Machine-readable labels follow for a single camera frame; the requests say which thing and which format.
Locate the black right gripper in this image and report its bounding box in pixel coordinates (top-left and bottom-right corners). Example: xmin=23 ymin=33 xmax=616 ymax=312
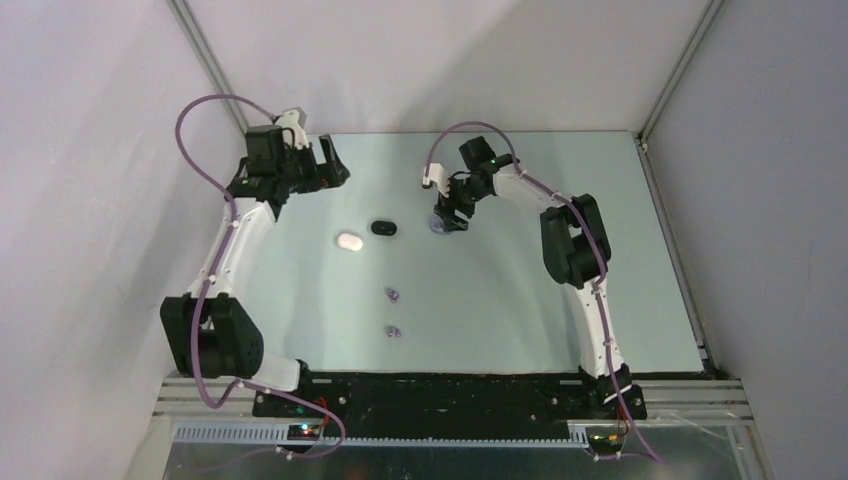
xmin=434 ymin=173 xmax=489 ymax=233

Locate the purple earbud charging case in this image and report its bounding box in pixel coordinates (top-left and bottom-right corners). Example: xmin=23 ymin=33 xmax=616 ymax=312
xmin=428 ymin=216 xmax=453 ymax=235

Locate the black earbud charging case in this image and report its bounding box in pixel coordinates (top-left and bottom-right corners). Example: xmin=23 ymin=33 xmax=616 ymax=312
xmin=369 ymin=220 xmax=398 ymax=237

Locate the white earbud charging case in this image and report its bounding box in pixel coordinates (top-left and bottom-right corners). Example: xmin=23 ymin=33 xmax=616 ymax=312
xmin=336 ymin=232 xmax=364 ymax=252

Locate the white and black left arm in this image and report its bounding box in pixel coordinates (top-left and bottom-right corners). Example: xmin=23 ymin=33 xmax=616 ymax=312
xmin=160 ymin=125 xmax=350 ymax=417

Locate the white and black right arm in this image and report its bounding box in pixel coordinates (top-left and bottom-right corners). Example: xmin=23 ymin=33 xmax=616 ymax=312
xmin=421 ymin=136 xmax=631 ymax=418

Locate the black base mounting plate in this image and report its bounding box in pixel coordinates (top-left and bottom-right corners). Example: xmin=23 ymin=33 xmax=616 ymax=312
xmin=294 ymin=372 xmax=647 ymax=442

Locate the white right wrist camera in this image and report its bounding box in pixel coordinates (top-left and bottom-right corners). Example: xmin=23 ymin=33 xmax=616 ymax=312
xmin=421 ymin=163 xmax=450 ymax=198

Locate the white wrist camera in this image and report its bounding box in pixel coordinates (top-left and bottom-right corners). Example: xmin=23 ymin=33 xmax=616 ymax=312
xmin=273 ymin=107 xmax=310 ymax=150
xmin=421 ymin=163 xmax=450 ymax=198

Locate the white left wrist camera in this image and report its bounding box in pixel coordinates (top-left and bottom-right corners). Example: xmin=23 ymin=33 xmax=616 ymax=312
xmin=273 ymin=107 xmax=310 ymax=150

